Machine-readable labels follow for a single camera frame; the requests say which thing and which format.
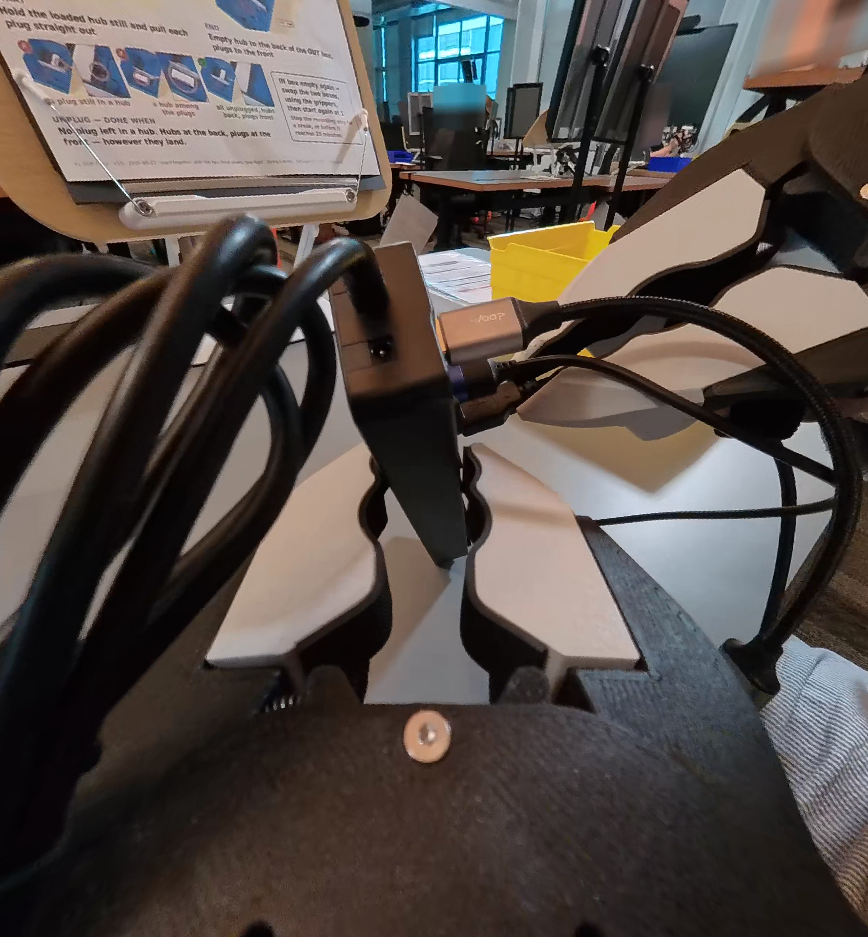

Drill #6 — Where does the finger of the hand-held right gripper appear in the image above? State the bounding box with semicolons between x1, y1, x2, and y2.
533;167;772;352
518;265;868;442

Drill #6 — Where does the white card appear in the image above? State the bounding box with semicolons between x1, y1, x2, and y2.
381;198;436;255

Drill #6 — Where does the black plug USB cable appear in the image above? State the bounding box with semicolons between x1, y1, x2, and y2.
459;381;801;645

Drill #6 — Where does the person's grey striped shirt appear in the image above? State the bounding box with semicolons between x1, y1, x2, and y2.
760;637;868;937

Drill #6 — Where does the grey plug braided USB cable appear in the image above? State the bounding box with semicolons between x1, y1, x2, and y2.
434;296;866;696

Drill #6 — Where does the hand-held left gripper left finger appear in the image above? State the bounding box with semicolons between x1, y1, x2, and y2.
206;447;393;669

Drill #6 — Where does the blue ring thin USB cable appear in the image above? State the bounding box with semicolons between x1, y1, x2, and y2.
445;355;841;528

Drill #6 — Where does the thick black hub cable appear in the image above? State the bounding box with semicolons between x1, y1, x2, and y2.
0;216;387;909

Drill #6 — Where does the yellow plastic bin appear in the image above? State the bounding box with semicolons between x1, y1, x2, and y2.
487;222;621;305

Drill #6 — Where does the brown background table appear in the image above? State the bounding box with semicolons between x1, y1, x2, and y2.
408;168;675;250

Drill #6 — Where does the black USB hub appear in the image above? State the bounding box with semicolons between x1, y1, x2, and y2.
329;242;472;570

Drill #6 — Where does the printed paper sheet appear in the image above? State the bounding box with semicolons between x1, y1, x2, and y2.
418;247;495;305

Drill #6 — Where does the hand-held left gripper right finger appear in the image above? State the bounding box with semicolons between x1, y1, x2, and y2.
463;443;641;669

